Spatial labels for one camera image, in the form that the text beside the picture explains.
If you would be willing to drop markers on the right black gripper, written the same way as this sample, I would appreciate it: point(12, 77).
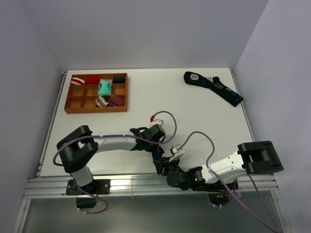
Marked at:
point(172, 161)

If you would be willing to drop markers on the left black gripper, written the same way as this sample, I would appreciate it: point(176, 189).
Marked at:
point(156, 150)

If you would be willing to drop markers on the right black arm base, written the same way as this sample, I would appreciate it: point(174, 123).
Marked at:
point(217, 193)

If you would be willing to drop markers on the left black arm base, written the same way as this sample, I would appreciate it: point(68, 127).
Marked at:
point(87, 196)

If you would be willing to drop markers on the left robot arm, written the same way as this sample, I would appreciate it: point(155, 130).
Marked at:
point(78, 147)

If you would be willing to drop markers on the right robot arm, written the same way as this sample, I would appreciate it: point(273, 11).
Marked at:
point(254, 158)

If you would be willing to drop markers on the purple sock roll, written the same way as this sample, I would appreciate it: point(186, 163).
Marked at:
point(117, 101)

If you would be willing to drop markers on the brown white sock roll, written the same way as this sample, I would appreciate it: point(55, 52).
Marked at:
point(103, 101)

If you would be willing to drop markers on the dark navy sock roll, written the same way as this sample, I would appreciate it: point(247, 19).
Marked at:
point(118, 79)

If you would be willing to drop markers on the teal sock roll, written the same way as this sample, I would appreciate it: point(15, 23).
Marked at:
point(104, 88)

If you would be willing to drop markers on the red white striped sock roll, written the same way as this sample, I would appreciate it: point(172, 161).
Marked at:
point(77, 81)

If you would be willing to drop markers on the brown wooden organizer tray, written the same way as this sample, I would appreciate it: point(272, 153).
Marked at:
point(81, 98)

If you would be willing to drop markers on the black blue patterned sock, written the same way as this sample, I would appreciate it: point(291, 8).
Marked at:
point(215, 85)

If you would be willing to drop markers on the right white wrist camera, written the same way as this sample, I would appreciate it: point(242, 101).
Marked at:
point(176, 152)

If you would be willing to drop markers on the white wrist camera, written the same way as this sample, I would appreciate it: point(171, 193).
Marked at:
point(155, 121)
point(176, 152)

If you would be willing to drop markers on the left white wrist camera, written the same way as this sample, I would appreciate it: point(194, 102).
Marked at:
point(155, 121)

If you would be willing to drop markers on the aluminium table frame rail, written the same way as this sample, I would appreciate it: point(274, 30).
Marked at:
point(123, 185)

